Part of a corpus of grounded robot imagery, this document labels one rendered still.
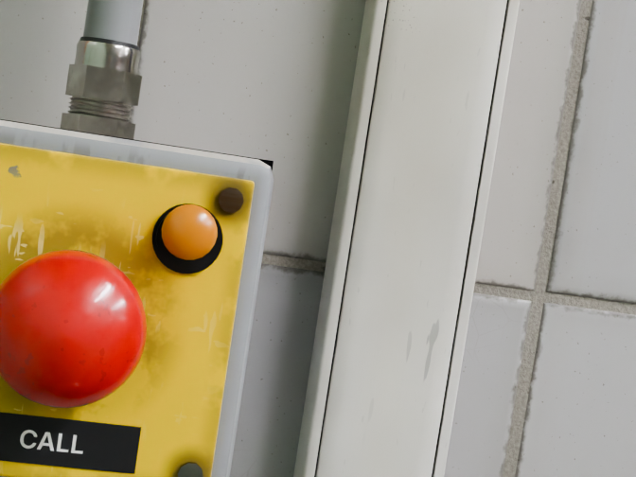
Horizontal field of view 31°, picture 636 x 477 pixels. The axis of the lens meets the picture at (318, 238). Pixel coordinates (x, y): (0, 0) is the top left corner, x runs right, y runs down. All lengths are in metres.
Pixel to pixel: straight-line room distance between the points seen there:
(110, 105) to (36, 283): 0.07
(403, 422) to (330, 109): 0.11
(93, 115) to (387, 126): 0.10
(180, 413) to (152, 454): 0.01
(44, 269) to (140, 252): 0.03
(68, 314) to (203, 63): 0.13
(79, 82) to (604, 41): 0.18
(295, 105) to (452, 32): 0.06
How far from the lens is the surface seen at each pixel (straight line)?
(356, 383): 0.38
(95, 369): 0.29
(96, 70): 0.34
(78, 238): 0.31
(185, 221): 0.31
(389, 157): 0.38
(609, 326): 0.43
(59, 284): 0.29
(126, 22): 0.35
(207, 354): 0.32
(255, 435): 0.40
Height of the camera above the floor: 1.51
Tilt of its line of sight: 3 degrees down
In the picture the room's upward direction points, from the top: 9 degrees clockwise
